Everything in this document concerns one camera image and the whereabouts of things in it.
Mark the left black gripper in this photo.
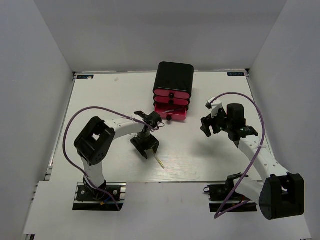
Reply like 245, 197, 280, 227
130, 132, 160, 159

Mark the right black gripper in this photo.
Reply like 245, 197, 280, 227
201, 106, 233, 137

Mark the yellow pen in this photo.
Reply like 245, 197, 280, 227
154, 155, 165, 169

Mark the blue thin pen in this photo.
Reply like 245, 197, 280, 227
165, 108, 184, 113

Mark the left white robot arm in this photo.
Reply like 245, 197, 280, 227
74, 111, 162, 200

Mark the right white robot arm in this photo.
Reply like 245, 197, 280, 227
200, 101, 305, 220

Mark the black drawer cabinet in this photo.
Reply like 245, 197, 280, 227
153, 61, 195, 94

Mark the right blue table label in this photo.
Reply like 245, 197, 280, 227
227, 72, 245, 77

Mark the blue table label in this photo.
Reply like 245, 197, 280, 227
76, 74, 94, 80
227, 72, 245, 77

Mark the left blue table label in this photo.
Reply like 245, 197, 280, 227
76, 74, 94, 80

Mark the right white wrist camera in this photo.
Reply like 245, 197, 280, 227
205, 97, 223, 119

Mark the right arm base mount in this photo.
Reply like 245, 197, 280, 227
203, 173, 257, 213

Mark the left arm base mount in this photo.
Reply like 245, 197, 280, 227
72, 182, 127, 212

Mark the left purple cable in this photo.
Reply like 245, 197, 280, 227
61, 106, 165, 211

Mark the purple cable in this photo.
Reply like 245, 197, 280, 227
61, 106, 165, 211
211, 92, 266, 219

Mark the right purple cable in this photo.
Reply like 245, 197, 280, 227
211, 92, 266, 219

